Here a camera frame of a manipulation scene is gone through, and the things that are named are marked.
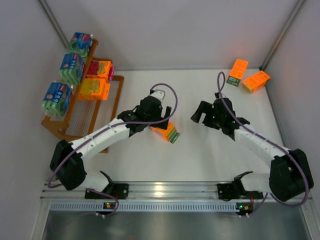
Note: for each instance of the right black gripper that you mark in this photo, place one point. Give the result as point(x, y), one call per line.
point(206, 113)

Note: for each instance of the orange three-tier wire shelf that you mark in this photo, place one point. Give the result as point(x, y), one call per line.
point(81, 116)

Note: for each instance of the blue green sponge pack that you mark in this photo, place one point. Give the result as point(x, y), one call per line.
point(71, 69)
point(57, 99)
point(80, 43)

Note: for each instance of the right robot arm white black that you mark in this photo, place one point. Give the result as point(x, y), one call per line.
point(288, 175)

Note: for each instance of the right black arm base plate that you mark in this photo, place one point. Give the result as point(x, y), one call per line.
point(229, 191)

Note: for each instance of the slotted grey cable duct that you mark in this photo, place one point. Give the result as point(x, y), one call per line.
point(149, 206)

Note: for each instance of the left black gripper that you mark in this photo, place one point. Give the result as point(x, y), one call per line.
point(163, 119)

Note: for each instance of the orange box far right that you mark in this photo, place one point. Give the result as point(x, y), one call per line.
point(255, 82)

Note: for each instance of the orange green box yellow sponge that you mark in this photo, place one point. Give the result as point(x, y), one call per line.
point(170, 134)

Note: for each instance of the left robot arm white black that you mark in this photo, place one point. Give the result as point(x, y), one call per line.
point(70, 158)

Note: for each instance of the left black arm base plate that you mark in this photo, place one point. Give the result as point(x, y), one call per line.
point(119, 191)

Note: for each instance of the pink scrubber sponge box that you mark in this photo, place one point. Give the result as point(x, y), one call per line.
point(101, 69)

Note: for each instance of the aluminium mounting rail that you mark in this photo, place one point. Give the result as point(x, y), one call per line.
point(146, 190)

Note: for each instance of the orange box upright back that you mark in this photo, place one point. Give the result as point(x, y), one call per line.
point(237, 72)

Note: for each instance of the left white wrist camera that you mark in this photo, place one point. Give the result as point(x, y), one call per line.
point(158, 94)

